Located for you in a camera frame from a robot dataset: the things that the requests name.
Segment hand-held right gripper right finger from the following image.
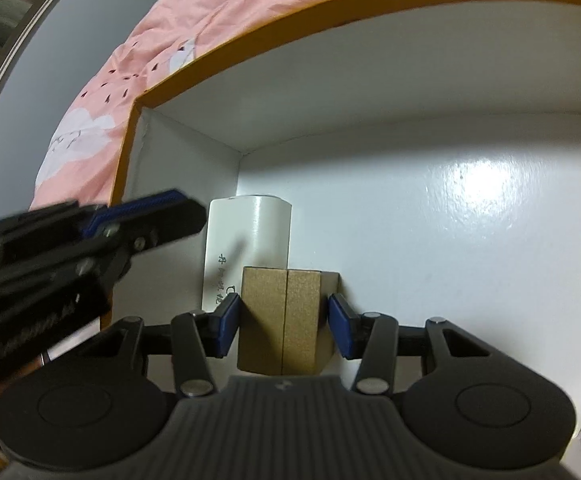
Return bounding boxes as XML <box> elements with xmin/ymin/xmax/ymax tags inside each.
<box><xmin>327</xmin><ymin>294</ymin><xmax>494</xmax><ymax>397</ymax></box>

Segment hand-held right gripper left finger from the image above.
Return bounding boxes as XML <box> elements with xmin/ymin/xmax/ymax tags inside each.
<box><xmin>88</xmin><ymin>294</ymin><xmax>244</xmax><ymax>397</ymax></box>

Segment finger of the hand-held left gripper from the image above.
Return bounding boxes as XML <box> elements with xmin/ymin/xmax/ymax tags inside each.
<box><xmin>114</xmin><ymin>198</ymin><xmax>208</xmax><ymax>257</ymax></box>
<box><xmin>81</xmin><ymin>189</ymin><xmax>192</xmax><ymax>239</ymax></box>

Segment gold rectangular box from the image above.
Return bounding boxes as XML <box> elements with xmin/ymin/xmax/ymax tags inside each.
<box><xmin>236</xmin><ymin>266</ymin><xmax>342</xmax><ymax>377</ymax></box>

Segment white cylindrical tube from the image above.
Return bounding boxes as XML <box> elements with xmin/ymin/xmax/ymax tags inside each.
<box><xmin>200</xmin><ymin>194</ymin><xmax>293</xmax><ymax>312</ymax></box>

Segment yellow cardboard box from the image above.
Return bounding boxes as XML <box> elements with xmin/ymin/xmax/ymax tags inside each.
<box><xmin>108</xmin><ymin>0</ymin><xmax>581</xmax><ymax>480</ymax></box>

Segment pink printed blanket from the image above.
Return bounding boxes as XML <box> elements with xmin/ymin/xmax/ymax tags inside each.
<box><xmin>29</xmin><ymin>0</ymin><xmax>581</xmax><ymax>211</ymax></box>

